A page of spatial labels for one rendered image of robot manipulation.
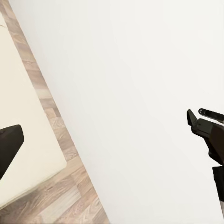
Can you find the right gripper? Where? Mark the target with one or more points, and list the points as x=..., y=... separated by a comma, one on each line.
x=200, y=127

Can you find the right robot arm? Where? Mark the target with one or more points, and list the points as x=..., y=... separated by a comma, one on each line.
x=202, y=128

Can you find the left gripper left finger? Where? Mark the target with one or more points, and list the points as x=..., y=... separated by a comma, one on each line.
x=11, y=139

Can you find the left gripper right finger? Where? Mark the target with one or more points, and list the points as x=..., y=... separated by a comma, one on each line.
x=217, y=139

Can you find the bed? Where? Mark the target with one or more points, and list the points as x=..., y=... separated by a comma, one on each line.
x=40, y=157

